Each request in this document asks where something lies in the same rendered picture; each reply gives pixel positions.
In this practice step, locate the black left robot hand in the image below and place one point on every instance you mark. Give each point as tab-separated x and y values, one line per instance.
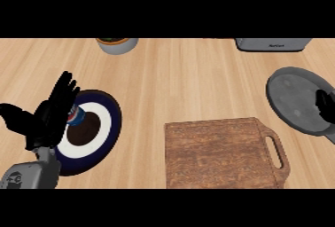
51	118

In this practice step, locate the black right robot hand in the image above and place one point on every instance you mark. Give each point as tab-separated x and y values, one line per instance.
326	106

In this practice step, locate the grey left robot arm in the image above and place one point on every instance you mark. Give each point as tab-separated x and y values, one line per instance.
30	174

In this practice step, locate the blue red cupcake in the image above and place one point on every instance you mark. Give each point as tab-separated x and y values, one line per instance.
78	115

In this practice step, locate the grey round pan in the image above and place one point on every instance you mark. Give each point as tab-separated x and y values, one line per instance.
295	100

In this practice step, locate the brown wooden cutting board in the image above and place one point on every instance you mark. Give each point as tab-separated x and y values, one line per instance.
221	153

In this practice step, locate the navy white brown round plate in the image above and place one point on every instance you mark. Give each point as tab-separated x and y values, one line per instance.
94	136

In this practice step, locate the grey appliance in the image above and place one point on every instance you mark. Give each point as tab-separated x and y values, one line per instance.
272	44

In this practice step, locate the grey plant pot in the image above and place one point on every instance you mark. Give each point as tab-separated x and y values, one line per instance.
118	45

